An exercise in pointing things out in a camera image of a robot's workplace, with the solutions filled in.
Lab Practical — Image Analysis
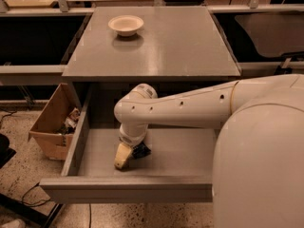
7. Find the cardboard box with trash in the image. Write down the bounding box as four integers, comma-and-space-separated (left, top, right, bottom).
28, 84, 80, 160

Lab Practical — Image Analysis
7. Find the black equipment base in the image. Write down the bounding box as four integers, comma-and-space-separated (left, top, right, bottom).
0, 134, 16, 168

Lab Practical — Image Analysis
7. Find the open grey top drawer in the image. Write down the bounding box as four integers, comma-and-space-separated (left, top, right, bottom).
40, 90, 217, 203

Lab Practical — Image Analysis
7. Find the white paper bowl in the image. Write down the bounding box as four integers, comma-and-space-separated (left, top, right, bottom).
108, 15, 143, 37

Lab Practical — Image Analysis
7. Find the grey metal frame rail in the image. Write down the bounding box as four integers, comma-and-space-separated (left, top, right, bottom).
0, 65, 66, 86

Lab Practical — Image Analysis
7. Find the dark blue rxbar wrapper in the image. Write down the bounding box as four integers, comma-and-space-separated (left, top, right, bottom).
132, 142, 151, 159

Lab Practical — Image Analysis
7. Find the grey cabinet counter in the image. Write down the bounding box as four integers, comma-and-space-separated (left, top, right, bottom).
62, 6, 241, 125

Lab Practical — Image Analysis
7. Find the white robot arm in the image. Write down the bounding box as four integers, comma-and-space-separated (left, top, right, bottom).
114, 74, 304, 228

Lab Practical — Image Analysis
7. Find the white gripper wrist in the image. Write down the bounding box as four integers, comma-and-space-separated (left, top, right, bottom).
114, 84, 158, 170

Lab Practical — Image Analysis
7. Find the black floor cable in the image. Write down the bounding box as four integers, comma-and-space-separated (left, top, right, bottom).
20, 182, 52, 208

